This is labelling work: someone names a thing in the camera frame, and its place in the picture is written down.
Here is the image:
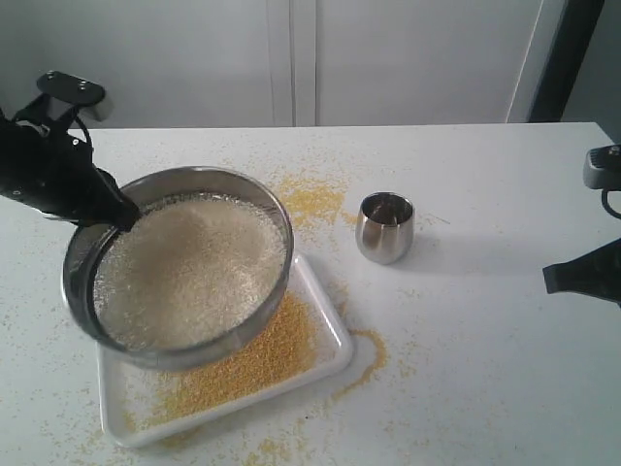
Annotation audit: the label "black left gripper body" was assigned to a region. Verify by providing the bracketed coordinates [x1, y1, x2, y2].
[14, 94, 98, 225]

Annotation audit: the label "round steel sieve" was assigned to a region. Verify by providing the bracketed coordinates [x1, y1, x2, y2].
[61, 166, 294, 372]

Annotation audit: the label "small stainless steel cup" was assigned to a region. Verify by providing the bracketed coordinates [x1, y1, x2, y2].
[355, 191, 415, 265]

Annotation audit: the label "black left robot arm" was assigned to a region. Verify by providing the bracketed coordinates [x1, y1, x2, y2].
[1, 93, 141, 231]

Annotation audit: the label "yellow grains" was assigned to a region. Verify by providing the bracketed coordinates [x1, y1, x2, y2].
[93, 198, 286, 350]

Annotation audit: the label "spilled yellow millet pile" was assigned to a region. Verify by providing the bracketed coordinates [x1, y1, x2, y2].
[277, 176, 345, 230]

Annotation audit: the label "sieved yellow millet on tray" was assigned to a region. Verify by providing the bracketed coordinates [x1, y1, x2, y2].
[123, 292, 317, 431]

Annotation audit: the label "white rectangular tray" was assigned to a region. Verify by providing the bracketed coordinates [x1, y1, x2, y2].
[97, 252, 353, 448]

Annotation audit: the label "yellow millet arc spill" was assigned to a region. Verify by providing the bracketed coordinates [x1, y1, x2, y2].
[331, 328, 388, 402]

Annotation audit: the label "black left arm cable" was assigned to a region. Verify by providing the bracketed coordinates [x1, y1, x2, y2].
[72, 114, 96, 151]

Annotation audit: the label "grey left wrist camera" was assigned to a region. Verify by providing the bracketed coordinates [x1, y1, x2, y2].
[36, 70, 113, 121]

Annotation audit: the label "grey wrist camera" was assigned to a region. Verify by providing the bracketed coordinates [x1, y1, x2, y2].
[583, 145, 621, 191]
[36, 70, 113, 121]

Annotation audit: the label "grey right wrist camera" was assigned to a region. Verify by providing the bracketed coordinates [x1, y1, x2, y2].
[583, 145, 621, 191]

